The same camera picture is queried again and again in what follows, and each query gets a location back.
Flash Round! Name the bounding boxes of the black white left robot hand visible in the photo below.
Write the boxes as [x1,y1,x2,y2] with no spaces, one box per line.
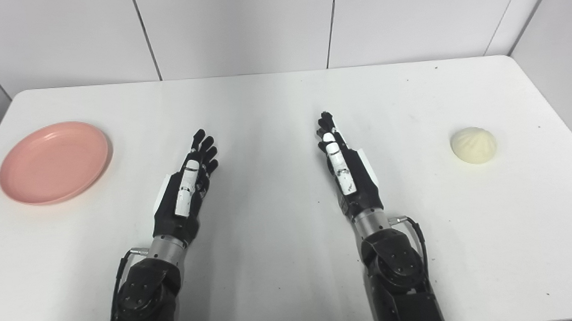
[147,128,225,249]

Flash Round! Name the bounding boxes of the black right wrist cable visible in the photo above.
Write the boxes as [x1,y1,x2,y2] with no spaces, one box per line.
[389,214,431,284]

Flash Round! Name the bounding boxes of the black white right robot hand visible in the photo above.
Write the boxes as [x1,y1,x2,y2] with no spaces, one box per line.
[315,108,386,224]

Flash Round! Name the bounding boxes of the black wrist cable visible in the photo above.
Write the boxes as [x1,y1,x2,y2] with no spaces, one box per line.
[112,246,153,310]
[389,214,431,284]

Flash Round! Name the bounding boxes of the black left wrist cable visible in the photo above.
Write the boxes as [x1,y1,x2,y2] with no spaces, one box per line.
[112,246,153,310]

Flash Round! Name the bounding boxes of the pink round plate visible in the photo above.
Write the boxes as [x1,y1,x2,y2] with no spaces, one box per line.
[0,119,113,208]

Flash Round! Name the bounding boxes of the cream steamed bun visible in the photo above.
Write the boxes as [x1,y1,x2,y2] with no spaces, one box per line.
[449,125,498,167]

